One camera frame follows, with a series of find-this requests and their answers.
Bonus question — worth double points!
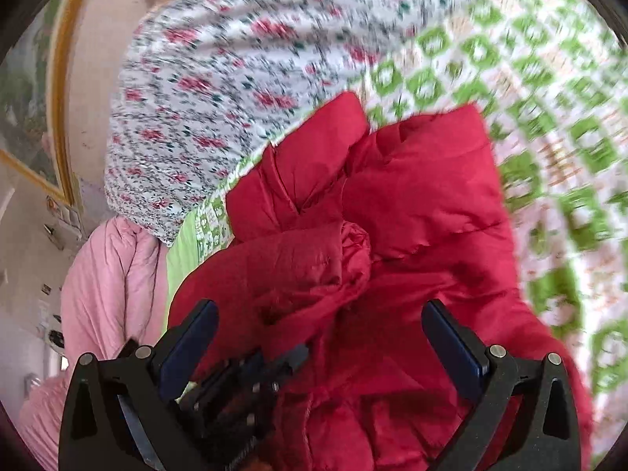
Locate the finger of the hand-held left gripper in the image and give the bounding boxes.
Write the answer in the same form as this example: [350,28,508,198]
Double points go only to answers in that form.
[252,343,311,396]

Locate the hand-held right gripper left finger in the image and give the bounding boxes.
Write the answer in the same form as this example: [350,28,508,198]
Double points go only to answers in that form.
[59,298,220,471]

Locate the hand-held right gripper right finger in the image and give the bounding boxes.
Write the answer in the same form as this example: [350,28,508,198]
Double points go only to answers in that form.
[421,298,582,471]

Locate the red quilted jacket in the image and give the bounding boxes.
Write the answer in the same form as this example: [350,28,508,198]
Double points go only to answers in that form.
[167,91,594,471]

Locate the pink quilt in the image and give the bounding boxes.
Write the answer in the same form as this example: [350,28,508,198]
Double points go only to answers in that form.
[20,218,170,471]

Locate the green patterned bed sheet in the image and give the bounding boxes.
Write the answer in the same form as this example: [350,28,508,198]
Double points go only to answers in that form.
[164,0,628,471]

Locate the floral print quilt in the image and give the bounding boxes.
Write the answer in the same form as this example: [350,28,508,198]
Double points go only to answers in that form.
[104,0,555,248]

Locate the small wall stickers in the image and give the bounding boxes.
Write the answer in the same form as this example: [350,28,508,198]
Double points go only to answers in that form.
[29,195,84,354]

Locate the gold framed wall picture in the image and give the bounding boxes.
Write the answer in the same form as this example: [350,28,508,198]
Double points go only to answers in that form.
[0,0,101,205]

